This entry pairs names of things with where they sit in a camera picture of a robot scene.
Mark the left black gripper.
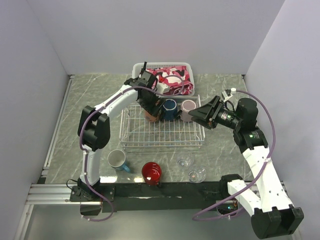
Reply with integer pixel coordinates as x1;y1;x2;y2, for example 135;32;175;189
138;88;166;118

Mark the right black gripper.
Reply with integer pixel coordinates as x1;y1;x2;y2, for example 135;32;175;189
188;95;242;130

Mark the salmon pink mug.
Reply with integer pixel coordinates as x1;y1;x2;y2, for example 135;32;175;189
144;111;159;122

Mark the mauve purple mug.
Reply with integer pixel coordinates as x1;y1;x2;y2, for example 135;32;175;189
179;99;197;122

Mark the dark blue mug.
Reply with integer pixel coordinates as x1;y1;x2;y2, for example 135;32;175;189
163;99;178;121

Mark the light blue mug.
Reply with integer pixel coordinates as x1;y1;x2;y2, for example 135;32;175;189
107;149;131;173

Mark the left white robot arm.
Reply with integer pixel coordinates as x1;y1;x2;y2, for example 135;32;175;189
77;71;165;201

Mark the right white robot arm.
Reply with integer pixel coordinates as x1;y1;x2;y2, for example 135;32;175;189
188;96;304;240

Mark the black item in basket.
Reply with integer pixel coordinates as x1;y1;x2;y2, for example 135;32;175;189
138;61;148;77

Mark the white plastic basket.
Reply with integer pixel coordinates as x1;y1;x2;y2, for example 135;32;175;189
145;62;195;97

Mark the pink camouflage cloth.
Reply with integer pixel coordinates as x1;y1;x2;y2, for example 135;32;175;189
146;66;195;96

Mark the clear glass cup far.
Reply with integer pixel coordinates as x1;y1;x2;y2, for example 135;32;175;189
176;152;195;170

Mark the clear glass cup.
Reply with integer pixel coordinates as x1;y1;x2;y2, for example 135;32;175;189
176;152;195;170
188;165;207;184

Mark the clear glass cup near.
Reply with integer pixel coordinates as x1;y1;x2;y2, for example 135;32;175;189
188;165;207;184

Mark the red mug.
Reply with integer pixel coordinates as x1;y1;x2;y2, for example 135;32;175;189
141;162;162;187

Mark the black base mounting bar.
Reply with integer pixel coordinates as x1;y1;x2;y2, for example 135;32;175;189
69;181;229;216

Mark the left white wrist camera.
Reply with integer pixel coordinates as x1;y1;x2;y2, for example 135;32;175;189
156;82;170;96

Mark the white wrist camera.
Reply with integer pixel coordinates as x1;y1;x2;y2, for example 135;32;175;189
221;87;237;102
156;82;170;96

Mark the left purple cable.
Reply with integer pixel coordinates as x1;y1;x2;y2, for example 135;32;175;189
79;74;186;222

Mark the purple cable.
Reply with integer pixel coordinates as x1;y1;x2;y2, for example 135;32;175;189
79;74;186;222
191;89;276;222

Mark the white wire dish rack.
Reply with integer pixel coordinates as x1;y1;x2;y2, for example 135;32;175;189
119;103;206;149

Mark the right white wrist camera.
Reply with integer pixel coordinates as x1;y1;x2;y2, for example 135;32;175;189
221;87;237;102

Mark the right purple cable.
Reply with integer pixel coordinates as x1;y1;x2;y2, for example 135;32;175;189
191;89;276;222

